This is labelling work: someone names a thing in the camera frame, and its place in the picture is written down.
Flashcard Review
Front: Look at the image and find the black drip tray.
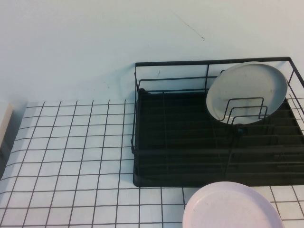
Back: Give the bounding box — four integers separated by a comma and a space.
133, 87, 304, 188

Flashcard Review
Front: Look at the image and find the grey round plate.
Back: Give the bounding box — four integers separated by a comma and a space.
205, 61, 289, 125

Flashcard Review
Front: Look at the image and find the white black-grid table cloth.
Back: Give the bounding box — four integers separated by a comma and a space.
0, 99, 304, 228

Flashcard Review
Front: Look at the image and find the black wire dish rack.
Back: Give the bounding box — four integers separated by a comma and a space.
130, 56, 304, 188

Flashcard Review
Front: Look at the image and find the pink round plate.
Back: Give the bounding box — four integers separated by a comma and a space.
182, 181, 285, 228

